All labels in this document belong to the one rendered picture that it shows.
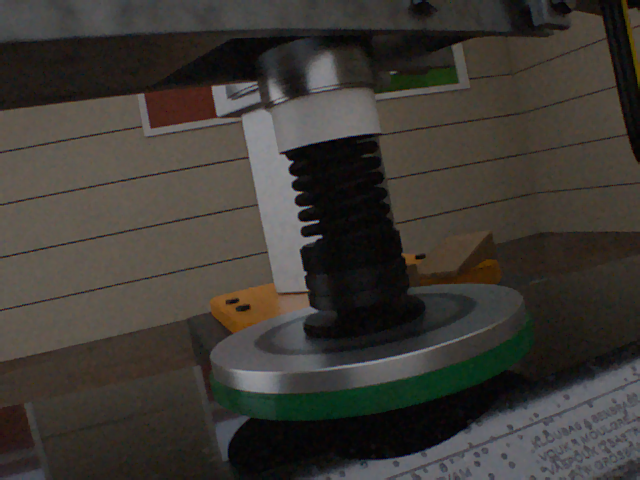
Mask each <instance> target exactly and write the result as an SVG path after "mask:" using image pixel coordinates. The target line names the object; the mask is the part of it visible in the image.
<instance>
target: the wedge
mask: <svg viewBox="0 0 640 480"><path fill-rule="evenodd" d="M495 254H496V252H495V246H494V241H493V234H492V231H491V230H488V231H480V232H472V233H464V234H456V235H449V236H446V237H445V239H444V240H443V241H442V242H441V243H440V244H439V245H438V246H437V247H436V248H434V249H433V250H432V251H431V252H430V253H429V254H428V255H427V257H426V258H425V259H424V260H423V261H422V262H421V263H420V264H419V265H418V266H417V269H418V276H419V280H427V279H439V278H450V276H458V275H460V274H461V273H463V272H465V271H467V270H470V269H472V268H473V267H475V266H477V265H479V264H481V263H482V262H484V261H486V259H488V258H490V257H492V256H493V255H495Z"/></svg>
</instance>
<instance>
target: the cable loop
mask: <svg viewBox="0 0 640 480"><path fill-rule="evenodd" d="M598 2H599V4H600V8H601V14H602V20H603V24H604V26H605V33H606V38H607V44H608V48H609V50H610V57H611V63H612V68H613V74H614V76H615V80H616V86H617V92H618V98H619V103H620V108H621V111H622V113H623V118H624V123H625V128H626V132H627V136H628V139H629V143H630V146H631V150H632V153H633V155H634V157H635V159H636V161H637V162H638V164H639V165H640V67H639V60H638V54H637V49H636V46H635V42H634V36H633V30H632V24H631V23H630V17H629V12H628V6H627V2H626V0H598Z"/></svg>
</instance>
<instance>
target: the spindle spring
mask: <svg viewBox="0 0 640 480"><path fill-rule="evenodd" d="M372 136H374V135H372V134H371V135H359V136H352V137H346V138H339V139H334V140H329V141H323V142H318V143H314V144H309V145H304V146H301V147H297V148H294V150H291V151H287V152H286V153H285V157H286V158H287V160H288V161H294V162H293V163H290V165H289V166H288V173H289V175H292V176H294V177H298V178H296V179H295V180H293V181H291V189H293V190H294V191H295V192H304V193H301V194H298V195H297V196H296V197H295V199H294V200H295V204H296V206H298V207H300V208H303V207H310V208H306V209H303V210H301V211H300V212H298V217H297V218H298V219H299V220H300V221H303V223H308V221H316V220H318V218H321V217H326V216H330V215H334V214H338V213H343V212H347V211H350V210H354V209H359V208H362V207H366V206H369V208H370V209H368V210H364V211H361V212H356V213H353V214H349V215H345V216H340V217H336V218H332V219H328V220H323V221H319V223H315V224H311V225H306V226H303V227H302V228H301V230H300V232H301V235H302V236H304V237H310V236H316V235H321V234H323V233H328V232H332V231H337V230H342V229H346V228H349V227H353V226H358V225H361V224H365V223H368V222H372V224H373V225H370V226H367V227H363V228H360V229H355V230H351V231H348V232H344V233H339V234H335V235H330V236H326V237H321V239H317V240H316V241H315V246H321V245H329V244H335V243H342V242H347V241H352V240H358V239H363V237H367V236H372V235H377V234H380V233H384V232H387V231H389V230H391V229H393V227H394V222H392V220H391V219H390V218H389V217H384V216H386V215H388V213H389V211H390V206H389V205H388V203H386V202H384V201H382V200H383V199H384V198H386V197H387V190H386V189H385V188H382V187H376V186H374V185H378V184H381V183H383V181H384V179H385V177H384V174H383V173H381V172H369V171H372V170H375V169H378V168H380V166H381V165H382V160H381V158H380V157H376V156H371V157H365V158H361V160H356V161H352V162H348V163H344V164H339V165H335V166H332V167H328V168H323V169H320V171H316V172H313V173H310V172H309V169H312V168H315V167H318V166H321V165H326V164H330V163H333V162H337V161H341V160H346V159H350V158H354V157H358V156H363V155H368V154H371V153H375V152H376V151H377V149H378V144H377V142H375V141H373V140H371V141H366V142H362V143H356V144H352V145H348V146H344V147H339V148H335V149H331V151H327V152H323V153H319V154H316V155H312V156H309V157H306V156H305V154H307V153H311V152H314V151H318V149H321V148H326V147H329V146H333V145H337V144H341V143H346V142H350V141H355V140H359V139H365V138H366V139H367V138H371V137H372ZM365 172H368V173H365ZM361 173H363V174H364V176H363V177H358V178H354V179H350V180H347V181H343V182H338V183H334V184H330V185H327V186H322V187H318V189H315V190H313V187H312V186H313V185H317V184H320V183H324V182H328V181H332V180H336V179H340V178H345V177H348V176H352V175H356V174H361ZM371 186H372V188H371ZM364 189H366V191H367V192H366V193H362V194H357V195H354V196H350V197H346V198H342V199H338V200H334V201H330V202H326V203H321V204H317V206H316V204H315V202H316V201H319V200H323V199H328V198H332V197H335V196H339V195H344V194H348V193H352V192H355V191H360V190H364ZM313 206H314V207H313Z"/></svg>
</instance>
